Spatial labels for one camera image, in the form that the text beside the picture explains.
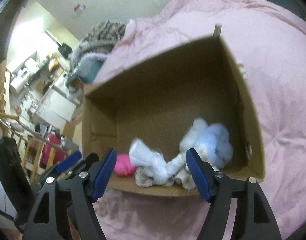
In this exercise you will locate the pink rubber duck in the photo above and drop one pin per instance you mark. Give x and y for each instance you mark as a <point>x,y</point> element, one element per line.
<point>123,166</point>

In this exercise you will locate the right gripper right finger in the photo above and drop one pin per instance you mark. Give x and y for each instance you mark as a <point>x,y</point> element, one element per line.
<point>217,189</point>

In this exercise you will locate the patterned knit blanket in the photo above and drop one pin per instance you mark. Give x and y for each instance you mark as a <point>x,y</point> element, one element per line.
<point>98,42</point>

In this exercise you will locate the wooden chair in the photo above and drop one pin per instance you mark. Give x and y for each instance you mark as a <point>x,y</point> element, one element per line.
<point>29,143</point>

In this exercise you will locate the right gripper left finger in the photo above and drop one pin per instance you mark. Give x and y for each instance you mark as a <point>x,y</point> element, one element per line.
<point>82,191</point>

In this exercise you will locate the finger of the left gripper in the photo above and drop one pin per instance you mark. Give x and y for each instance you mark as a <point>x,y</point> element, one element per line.
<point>84,164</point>
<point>68,162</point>

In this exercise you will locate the light blue fluffy cloth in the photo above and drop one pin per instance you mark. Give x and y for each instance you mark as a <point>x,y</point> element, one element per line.
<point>211,142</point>

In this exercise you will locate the red bag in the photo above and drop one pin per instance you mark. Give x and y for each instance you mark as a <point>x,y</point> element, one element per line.
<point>59,155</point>

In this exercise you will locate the beige lace scrunchie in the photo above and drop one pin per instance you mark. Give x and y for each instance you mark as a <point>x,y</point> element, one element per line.
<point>149,176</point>

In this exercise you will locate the white kitchen cabinet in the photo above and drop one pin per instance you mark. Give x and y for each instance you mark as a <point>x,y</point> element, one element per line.
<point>54,110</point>

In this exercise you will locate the brown cardboard box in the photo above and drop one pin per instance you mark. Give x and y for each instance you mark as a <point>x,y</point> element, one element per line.
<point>157,100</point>

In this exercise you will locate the cream frilly scrunchie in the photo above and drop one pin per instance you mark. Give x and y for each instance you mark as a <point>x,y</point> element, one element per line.
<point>176,169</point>

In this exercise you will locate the white sock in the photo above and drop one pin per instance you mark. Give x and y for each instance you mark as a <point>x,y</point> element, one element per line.
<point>141,156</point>

